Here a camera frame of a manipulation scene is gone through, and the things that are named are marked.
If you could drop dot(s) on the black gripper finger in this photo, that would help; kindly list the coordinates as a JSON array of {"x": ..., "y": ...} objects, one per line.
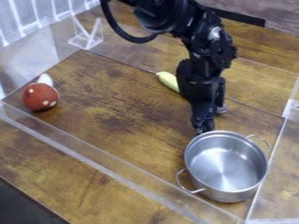
[{"x": 202, "y": 117}]

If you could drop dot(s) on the clear acrylic triangular bracket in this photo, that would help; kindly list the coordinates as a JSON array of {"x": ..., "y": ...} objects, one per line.
[{"x": 85, "y": 39}]

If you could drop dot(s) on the green handled metal spoon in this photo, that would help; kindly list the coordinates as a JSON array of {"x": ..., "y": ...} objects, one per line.
[{"x": 168, "y": 80}]

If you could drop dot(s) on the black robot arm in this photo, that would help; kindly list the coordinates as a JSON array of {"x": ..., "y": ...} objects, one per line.
[{"x": 192, "y": 23}]

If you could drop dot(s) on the black strip on table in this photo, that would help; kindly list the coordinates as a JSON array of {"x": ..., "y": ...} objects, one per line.
[{"x": 238, "y": 17}]

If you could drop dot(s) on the stainless steel pot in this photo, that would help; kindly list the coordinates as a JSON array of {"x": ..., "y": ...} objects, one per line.
[{"x": 225, "y": 165}]

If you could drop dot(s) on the clear acrylic enclosure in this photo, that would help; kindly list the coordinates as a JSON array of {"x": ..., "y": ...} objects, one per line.
[{"x": 100, "y": 158}]

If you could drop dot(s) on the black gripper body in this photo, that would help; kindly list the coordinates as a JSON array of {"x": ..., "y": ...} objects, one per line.
[{"x": 201, "y": 87}]

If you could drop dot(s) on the red toy mushroom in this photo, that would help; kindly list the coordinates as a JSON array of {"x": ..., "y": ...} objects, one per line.
[{"x": 40, "y": 95}]

